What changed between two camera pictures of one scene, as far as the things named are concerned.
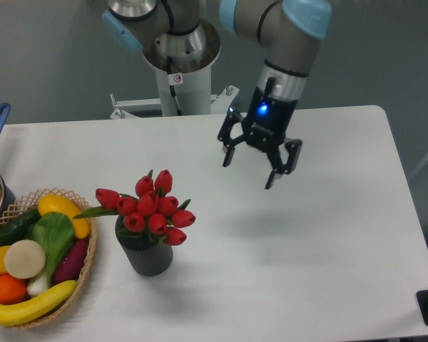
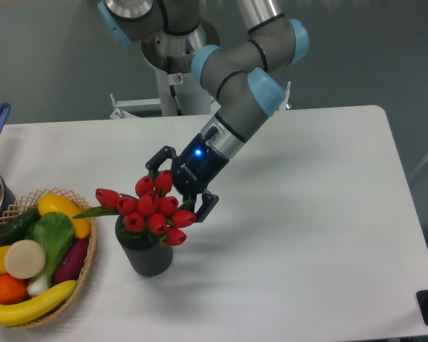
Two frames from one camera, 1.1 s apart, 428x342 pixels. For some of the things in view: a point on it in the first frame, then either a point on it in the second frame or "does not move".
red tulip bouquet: x=151 y=210 does not move
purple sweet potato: x=72 y=261 does not move
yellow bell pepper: x=51 y=203 does not move
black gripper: x=264 y=126 → x=193 y=171
